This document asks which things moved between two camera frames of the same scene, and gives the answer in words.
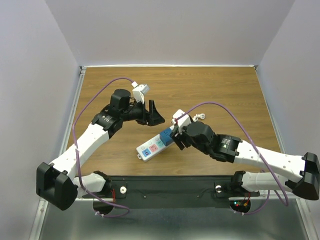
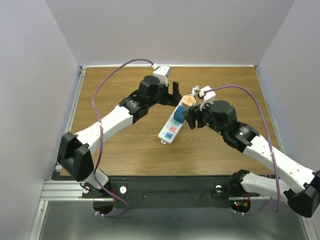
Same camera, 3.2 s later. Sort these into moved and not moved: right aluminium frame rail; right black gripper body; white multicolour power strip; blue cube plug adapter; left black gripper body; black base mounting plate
Moved: left black gripper body; blue cube plug adapter; white multicolour power strip; right black gripper body
Not moved: right aluminium frame rail; black base mounting plate
